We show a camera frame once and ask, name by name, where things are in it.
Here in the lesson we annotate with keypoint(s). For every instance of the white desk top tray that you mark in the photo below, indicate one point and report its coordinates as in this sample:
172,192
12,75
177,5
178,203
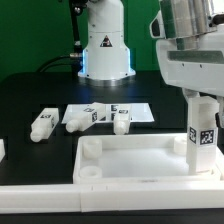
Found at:
138,159

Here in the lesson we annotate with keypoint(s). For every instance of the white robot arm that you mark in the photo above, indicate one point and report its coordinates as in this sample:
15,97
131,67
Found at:
189,38

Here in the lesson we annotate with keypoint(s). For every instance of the white marker paper sheet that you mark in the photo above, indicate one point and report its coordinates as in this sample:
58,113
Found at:
140,112

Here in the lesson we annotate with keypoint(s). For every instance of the white block left edge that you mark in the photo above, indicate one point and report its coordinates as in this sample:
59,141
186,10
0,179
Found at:
2,149

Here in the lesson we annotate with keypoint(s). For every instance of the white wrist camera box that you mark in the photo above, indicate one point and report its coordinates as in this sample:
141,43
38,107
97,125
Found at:
156,27

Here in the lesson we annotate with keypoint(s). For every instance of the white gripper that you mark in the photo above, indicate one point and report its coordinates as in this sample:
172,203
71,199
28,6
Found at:
195,71

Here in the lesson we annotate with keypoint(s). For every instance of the white front guide rail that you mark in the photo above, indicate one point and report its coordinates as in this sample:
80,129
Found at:
111,197

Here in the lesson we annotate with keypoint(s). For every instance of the black pole behind robot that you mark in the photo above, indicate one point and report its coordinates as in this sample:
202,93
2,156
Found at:
76,9

